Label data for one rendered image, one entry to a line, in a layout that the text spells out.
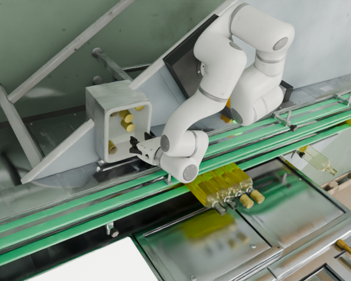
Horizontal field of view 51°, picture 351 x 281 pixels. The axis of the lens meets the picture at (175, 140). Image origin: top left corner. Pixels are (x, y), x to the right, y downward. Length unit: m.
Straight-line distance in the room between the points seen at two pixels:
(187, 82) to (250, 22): 0.46
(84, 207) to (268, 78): 0.71
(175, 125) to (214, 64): 0.18
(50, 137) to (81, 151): 0.56
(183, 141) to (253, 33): 0.32
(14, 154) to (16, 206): 0.57
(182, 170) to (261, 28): 0.42
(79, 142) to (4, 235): 0.38
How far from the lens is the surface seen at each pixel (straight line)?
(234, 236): 1.47
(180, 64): 1.28
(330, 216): 1.78
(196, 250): 1.39
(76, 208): 1.27
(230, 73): 0.90
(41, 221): 1.25
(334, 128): 2.14
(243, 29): 0.96
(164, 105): 1.42
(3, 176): 1.71
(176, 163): 1.03
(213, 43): 0.92
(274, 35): 0.93
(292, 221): 1.67
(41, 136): 1.90
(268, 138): 1.69
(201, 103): 0.94
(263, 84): 1.07
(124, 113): 1.27
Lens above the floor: 1.74
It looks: 39 degrees down
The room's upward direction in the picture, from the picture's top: 135 degrees clockwise
